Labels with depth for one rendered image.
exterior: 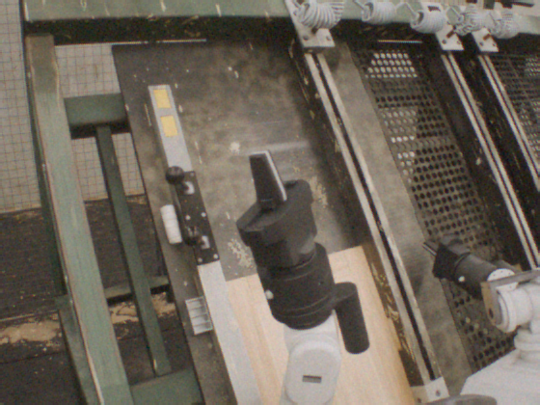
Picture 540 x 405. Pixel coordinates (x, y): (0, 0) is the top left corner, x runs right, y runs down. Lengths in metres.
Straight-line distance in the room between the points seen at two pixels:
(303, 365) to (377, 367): 0.57
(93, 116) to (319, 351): 0.78
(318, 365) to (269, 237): 0.19
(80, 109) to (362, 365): 0.86
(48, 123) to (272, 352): 0.66
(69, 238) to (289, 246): 0.52
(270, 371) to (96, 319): 0.37
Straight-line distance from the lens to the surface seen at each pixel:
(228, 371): 0.98
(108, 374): 0.92
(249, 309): 1.03
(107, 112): 1.17
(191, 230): 0.88
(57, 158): 1.01
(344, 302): 0.61
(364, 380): 1.15
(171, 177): 0.91
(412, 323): 1.20
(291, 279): 0.56
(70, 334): 1.84
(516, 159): 1.75
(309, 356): 0.61
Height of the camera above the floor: 1.77
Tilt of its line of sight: 19 degrees down
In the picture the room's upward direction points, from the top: straight up
